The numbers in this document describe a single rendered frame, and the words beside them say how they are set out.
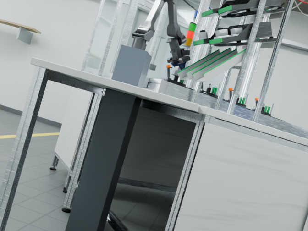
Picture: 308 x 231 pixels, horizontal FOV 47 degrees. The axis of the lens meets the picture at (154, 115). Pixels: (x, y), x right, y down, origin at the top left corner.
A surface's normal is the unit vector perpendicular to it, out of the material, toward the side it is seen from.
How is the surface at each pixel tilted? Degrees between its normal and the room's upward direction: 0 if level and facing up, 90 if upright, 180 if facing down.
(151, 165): 90
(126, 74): 90
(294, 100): 90
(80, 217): 90
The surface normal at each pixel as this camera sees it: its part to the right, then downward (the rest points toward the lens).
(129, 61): -0.15, -0.03
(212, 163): 0.45, 0.14
